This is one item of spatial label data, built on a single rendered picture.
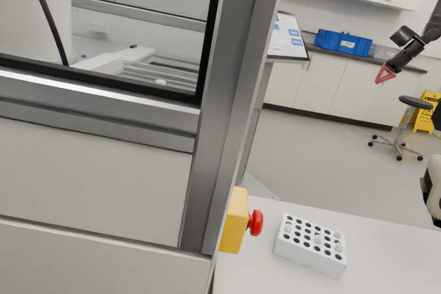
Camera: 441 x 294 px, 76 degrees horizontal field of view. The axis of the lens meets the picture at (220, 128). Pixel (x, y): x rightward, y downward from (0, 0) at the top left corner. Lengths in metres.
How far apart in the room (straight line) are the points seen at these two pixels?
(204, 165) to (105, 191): 0.10
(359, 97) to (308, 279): 3.67
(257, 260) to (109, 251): 0.32
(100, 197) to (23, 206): 0.08
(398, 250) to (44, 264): 0.66
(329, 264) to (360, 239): 0.16
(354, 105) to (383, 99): 0.38
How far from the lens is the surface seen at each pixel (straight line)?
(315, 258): 0.58
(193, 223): 0.27
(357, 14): 4.63
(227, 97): 0.22
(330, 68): 3.87
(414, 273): 0.73
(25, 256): 0.38
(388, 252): 0.74
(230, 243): 0.44
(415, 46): 1.37
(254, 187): 2.06
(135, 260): 0.32
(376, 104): 4.27
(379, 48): 4.37
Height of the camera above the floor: 1.17
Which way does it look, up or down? 23 degrees down
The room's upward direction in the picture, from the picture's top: 12 degrees clockwise
